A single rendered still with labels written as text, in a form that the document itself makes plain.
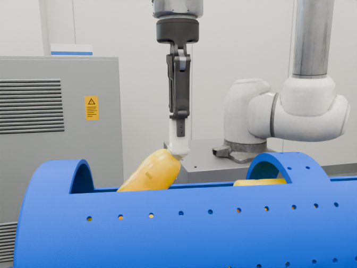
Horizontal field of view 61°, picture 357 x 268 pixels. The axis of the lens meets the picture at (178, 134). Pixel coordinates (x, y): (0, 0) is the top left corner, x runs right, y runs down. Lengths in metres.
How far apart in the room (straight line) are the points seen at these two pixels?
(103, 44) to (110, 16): 0.27
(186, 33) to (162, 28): 0.04
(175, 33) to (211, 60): 2.82
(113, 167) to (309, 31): 1.40
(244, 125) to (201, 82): 2.29
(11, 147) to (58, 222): 1.56
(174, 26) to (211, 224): 0.31
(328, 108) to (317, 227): 0.55
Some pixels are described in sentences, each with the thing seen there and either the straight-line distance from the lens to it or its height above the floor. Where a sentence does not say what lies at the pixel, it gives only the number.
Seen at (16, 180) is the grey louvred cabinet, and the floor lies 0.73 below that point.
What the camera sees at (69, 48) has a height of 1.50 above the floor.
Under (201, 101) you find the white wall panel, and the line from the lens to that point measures 3.32.
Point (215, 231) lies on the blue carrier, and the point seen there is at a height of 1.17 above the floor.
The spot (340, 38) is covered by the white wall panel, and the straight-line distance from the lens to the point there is 4.16.
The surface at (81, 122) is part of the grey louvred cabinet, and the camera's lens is 1.90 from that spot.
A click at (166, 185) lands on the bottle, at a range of 0.57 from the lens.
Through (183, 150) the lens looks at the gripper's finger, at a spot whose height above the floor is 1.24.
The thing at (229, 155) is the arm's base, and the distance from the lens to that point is 1.08.
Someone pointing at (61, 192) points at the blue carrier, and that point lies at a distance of 0.48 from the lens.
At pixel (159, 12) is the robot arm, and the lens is 0.53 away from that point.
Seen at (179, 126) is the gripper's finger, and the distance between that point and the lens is 0.53.
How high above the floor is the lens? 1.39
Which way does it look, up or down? 13 degrees down
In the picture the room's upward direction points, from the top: straight up
